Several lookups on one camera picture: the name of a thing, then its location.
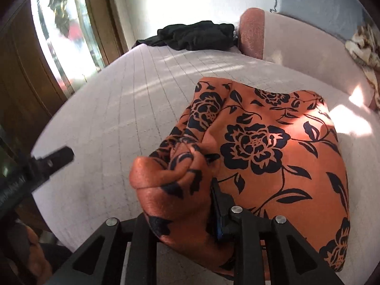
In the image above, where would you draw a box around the grey pillow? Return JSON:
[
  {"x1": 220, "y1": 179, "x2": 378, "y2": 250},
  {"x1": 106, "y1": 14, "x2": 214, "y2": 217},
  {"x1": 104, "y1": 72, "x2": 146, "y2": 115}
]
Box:
[{"x1": 271, "y1": 0, "x2": 373, "y2": 41}]

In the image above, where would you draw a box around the pink quilted sofa backrest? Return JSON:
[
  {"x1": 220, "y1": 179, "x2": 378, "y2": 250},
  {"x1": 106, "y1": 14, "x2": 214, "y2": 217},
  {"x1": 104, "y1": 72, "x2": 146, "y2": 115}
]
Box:
[{"x1": 238, "y1": 8, "x2": 376, "y2": 111}]

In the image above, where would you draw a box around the orange black floral garment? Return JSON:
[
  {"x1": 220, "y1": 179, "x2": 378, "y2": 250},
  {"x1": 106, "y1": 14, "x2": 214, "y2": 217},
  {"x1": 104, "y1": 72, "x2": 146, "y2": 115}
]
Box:
[{"x1": 129, "y1": 77, "x2": 350, "y2": 278}]

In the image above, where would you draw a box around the beige floral blanket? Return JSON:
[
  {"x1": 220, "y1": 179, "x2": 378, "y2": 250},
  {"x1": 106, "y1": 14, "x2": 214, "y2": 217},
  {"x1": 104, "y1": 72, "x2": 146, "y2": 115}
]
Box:
[{"x1": 345, "y1": 23, "x2": 379, "y2": 113}]

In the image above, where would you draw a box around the person left hand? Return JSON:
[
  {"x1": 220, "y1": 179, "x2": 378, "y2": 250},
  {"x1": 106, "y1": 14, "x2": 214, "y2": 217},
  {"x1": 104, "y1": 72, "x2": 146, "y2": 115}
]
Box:
[{"x1": 12, "y1": 223, "x2": 52, "y2": 284}]

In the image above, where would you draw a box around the wooden window frame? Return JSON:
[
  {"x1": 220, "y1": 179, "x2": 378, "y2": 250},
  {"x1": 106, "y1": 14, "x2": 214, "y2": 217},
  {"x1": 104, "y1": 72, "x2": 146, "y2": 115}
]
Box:
[{"x1": 0, "y1": 0, "x2": 128, "y2": 108}]

